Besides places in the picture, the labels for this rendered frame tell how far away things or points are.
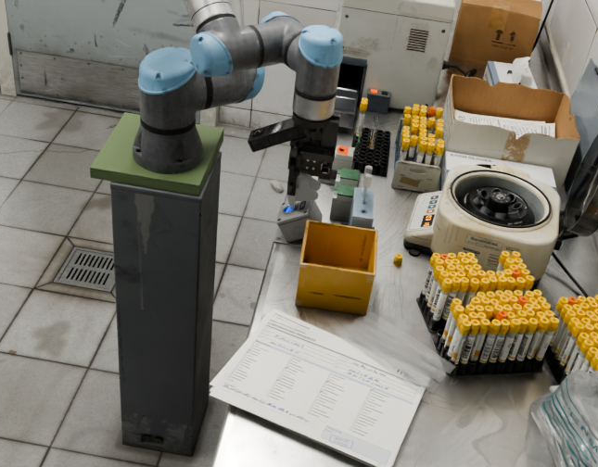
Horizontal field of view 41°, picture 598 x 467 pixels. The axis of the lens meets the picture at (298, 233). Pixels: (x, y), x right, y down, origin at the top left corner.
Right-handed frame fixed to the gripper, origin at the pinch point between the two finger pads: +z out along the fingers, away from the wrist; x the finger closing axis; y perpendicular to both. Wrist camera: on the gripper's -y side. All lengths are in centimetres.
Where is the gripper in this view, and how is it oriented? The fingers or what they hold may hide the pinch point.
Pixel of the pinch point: (289, 201)
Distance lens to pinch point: 154.7
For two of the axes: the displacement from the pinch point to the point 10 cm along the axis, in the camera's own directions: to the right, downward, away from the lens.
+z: -1.1, 8.0, 6.0
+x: 1.4, -5.8, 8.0
